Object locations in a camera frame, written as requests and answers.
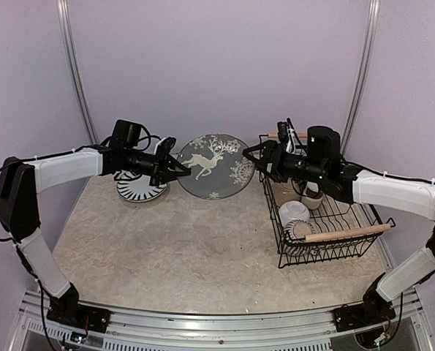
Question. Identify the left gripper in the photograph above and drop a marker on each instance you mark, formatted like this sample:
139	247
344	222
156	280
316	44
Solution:
164	173

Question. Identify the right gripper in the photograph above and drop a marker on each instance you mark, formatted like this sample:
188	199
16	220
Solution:
271	147

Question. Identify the grey deer pattern plate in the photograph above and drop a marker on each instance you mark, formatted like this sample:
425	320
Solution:
219	168

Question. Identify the black white striped plate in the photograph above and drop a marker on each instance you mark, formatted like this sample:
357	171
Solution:
136	188

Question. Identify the white and brown cup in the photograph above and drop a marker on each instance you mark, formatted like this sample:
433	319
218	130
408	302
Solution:
312	196

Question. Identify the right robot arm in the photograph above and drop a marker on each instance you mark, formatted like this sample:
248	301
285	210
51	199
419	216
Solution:
347	182

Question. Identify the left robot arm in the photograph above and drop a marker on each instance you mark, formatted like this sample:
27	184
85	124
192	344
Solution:
21	180

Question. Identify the beige ceramic bowl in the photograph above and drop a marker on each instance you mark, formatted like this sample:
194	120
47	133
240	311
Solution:
285	192

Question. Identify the white ceramic bowl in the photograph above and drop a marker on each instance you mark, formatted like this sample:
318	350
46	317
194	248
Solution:
293	210

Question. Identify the striped small bowl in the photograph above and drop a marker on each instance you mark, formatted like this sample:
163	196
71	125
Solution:
295	233

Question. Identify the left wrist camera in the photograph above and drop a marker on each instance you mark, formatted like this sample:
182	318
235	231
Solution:
164	146

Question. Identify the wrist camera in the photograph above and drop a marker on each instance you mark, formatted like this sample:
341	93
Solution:
164	146
287	135

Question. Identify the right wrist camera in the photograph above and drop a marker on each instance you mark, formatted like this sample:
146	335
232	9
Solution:
287	135

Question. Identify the near wooden rack handle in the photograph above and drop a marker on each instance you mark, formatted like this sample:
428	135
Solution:
348	233

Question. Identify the black wire dish rack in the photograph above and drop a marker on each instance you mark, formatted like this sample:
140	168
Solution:
323	154

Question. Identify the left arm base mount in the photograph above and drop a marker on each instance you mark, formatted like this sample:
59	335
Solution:
87	318

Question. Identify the right aluminium corner post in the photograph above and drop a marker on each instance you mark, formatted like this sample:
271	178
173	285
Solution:
362	75

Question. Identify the aluminium corner post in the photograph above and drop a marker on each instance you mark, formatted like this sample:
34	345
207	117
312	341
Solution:
362	75
74	70

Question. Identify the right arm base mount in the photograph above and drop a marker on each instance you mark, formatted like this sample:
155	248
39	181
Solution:
350	317

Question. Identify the left aluminium corner post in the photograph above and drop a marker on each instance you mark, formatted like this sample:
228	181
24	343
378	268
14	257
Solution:
74	70

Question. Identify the aluminium front rail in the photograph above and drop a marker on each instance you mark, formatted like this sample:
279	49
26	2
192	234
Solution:
135	329

